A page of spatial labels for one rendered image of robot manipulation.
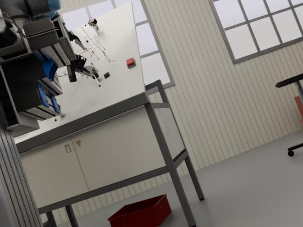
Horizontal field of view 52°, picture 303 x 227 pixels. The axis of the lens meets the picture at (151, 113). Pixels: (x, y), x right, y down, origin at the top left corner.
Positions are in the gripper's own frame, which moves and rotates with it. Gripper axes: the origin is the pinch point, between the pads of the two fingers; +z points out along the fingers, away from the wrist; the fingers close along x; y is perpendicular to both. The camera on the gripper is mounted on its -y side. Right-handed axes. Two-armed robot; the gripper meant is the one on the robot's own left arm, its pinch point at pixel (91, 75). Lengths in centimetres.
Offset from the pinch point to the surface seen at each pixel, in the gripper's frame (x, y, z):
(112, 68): 6.9, 14.1, 17.5
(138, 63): -12.0, 18.5, 23.4
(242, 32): 41, 165, 220
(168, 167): -37, -44, 47
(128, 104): -18.9, -12.4, 18.7
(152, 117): -28.7, -16.8, 31.7
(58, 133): 23.0, -38.0, 2.1
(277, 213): -95, -55, 73
